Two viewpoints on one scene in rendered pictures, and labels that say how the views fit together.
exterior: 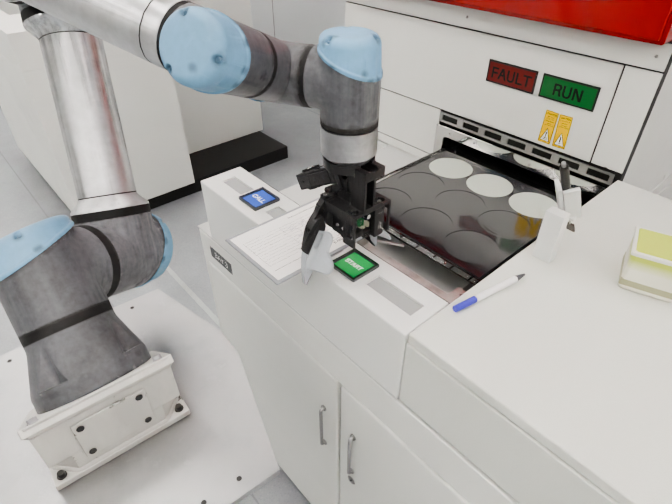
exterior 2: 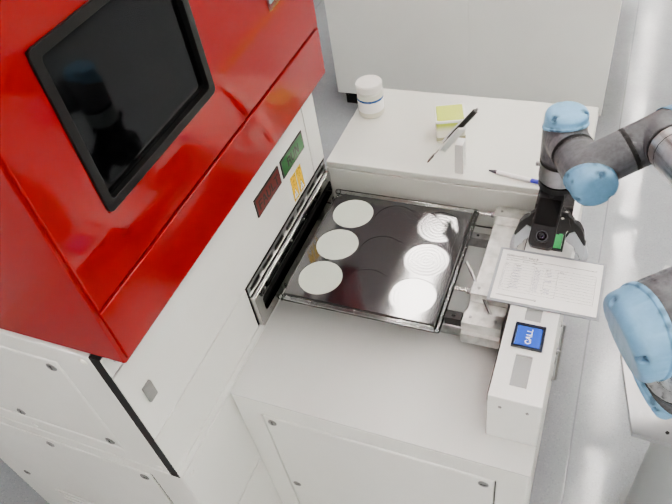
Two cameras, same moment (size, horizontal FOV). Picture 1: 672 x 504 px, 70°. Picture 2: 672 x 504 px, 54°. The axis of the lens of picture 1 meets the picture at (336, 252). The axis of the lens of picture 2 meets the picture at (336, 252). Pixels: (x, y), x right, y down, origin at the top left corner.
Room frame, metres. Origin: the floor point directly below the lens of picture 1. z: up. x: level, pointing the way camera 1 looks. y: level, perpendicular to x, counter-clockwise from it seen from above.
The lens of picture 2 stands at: (1.31, 0.69, 1.98)
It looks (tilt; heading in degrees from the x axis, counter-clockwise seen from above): 45 degrees down; 251
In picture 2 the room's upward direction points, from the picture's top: 11 degrees counter-clockwise
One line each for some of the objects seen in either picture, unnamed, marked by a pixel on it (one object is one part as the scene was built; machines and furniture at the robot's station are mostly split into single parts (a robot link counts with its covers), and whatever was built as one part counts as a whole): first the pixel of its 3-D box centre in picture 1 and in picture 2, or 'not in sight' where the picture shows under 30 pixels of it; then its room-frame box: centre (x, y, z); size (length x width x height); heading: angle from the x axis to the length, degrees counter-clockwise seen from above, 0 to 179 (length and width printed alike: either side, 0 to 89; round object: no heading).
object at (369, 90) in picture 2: not in sight; (370, 97); (0.64, -0.67, 1.01); 0.07 x 0.07 x 0.10
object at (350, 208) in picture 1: (351, 195); (555, 199); (0.59, -0.02, 1.08); 0.09 x 0.08 x 0.12; 41
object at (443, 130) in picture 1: (509, 170); (296, 242); (1.01, -0.41, 0.89); 0.44 x 0.02 x 0.10; 41
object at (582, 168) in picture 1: (516, 144); (289, 223); (1.02, -0.41, 0.96); 0.44 x 0.01 x 0.02; 41
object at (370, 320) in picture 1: (305, 263); (537, 307); (0.67, 0.06, 0.89); 0.55 x 0.09 x 0.14; 41
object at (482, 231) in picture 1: (459, 203); (380, 252); (0.86, -0.26, 0.90); 0.34 x 0.34 x 0.01; 41
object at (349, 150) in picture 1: (350, 139); (557, 169); (0.59, -0.02, 1.16); 0.08 x 0.08 x 0.05
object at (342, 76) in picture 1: (347, 80); (564, 136); (0.59, -0.01, 1.24); 0.09 x 0.08 x 0.11; 68
